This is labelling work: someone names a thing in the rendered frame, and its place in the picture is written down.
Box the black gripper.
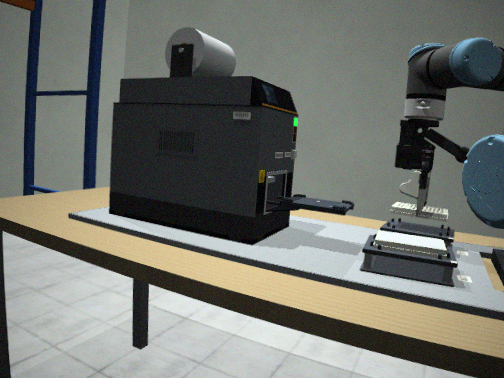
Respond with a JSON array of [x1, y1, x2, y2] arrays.
[[395, 119, 439, 216]]

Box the white roll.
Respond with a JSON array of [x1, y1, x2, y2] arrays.
[[165, 27, 236, 77]]

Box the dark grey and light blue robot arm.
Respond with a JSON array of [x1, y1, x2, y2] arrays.
[[404, 38, 504, 229]]

